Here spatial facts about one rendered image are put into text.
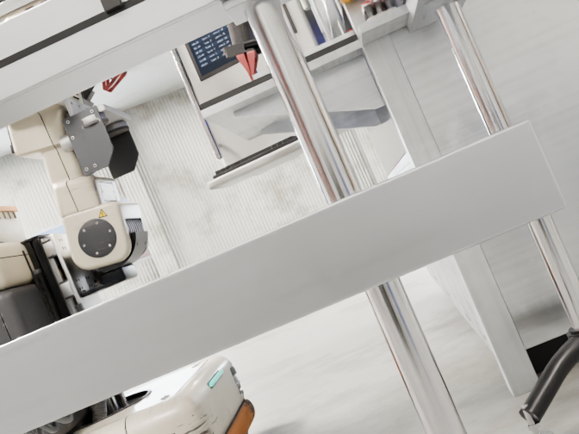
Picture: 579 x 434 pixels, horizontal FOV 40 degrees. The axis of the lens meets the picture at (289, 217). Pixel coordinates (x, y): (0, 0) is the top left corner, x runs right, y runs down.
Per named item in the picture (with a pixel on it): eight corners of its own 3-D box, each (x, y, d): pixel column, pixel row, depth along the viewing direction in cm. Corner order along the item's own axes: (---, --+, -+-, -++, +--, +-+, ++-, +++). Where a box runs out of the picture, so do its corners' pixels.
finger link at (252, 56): (262, 79, 192) (252, 41, 192) (233, 87, 193) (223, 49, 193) (265, 83, 199) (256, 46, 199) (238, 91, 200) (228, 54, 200)
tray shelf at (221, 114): (388, 78, 251) (385, 72, 251) (395, 32, 181) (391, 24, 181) (248, 140, 256) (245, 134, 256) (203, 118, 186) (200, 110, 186)
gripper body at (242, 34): (264, 43, 192) (257, 14, 192) (224, 55, 193) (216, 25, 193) (268, 48, 199) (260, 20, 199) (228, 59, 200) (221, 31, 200)
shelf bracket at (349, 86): (383, 105, 193) (362, 56, 193) (383, 103, 190) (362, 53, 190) (256, 162, 197) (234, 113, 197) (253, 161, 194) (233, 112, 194)
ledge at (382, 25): (420, 19, 179) (416, 11, 179) (423, 5, 166) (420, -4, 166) (362, 46, 180) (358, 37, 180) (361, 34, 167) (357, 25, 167)
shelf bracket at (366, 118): (381, 124, 243) (364, 85, 243) (381, 123, 240) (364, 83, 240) (278, 169, 246) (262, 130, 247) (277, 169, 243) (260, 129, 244)
